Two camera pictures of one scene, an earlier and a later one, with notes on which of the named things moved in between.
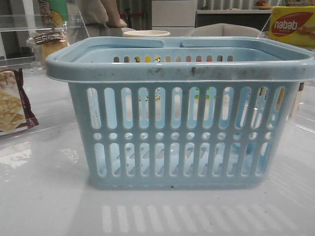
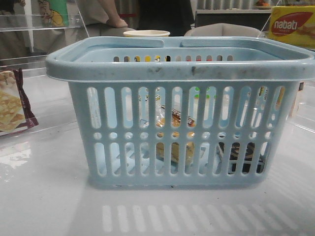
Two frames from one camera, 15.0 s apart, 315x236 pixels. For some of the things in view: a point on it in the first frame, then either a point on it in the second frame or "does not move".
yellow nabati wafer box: x=294 y=25 does not move
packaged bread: x=47 y=42 -> x=175 y=122
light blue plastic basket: x=182 y=112 does not move
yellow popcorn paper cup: x=147 y=33 does not move
